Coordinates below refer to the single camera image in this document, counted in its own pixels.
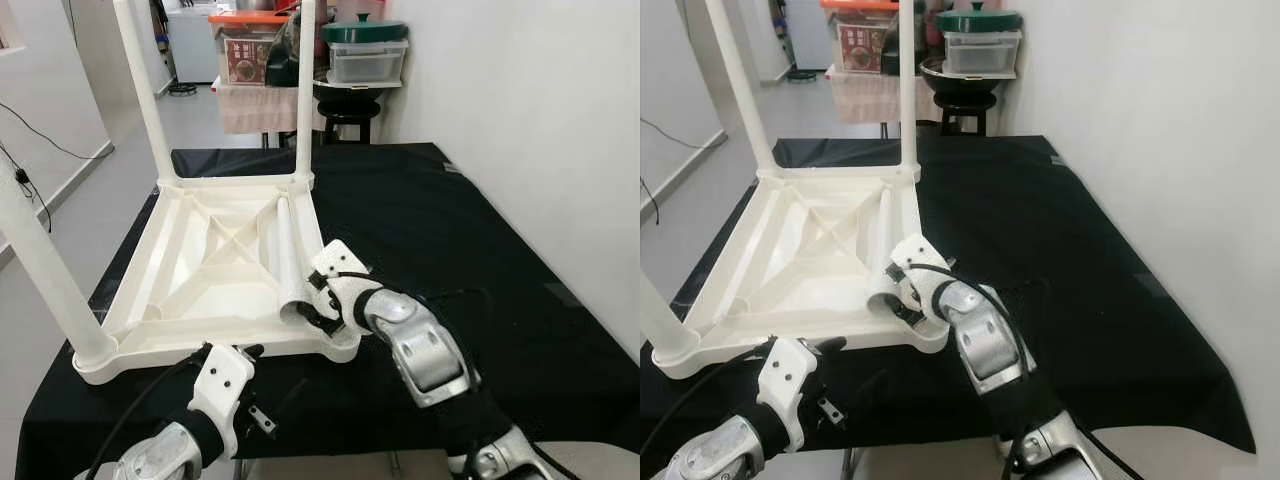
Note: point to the green pot lid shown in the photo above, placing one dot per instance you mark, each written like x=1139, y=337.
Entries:
x=980, y=20
x=365, y=30

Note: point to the grey cabinet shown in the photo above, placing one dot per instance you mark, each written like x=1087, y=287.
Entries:
x=192, y=45
x=805, y=35

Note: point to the white plastic children table top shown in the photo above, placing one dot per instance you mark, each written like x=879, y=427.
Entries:
x=200, y=270
x=800, y=260

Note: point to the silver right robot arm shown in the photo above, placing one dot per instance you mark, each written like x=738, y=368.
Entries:
x=985, y=340
x=420, y=350

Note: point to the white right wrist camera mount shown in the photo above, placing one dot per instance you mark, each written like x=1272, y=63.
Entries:
x=925, y=262
x=345, y=270

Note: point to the beige side table cloth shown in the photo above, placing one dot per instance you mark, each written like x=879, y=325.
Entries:
x=255, y=108
x=865, y=98

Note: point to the black round floor base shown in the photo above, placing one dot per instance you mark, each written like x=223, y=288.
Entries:
x=800, y=75
x=182, y=90

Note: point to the clear plastic storage container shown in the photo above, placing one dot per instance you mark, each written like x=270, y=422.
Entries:
x=982, y=52
x=368, y=62

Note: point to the orange lidded storage box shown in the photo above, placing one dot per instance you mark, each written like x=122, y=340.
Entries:
x=860, y=45
x=250, y=50

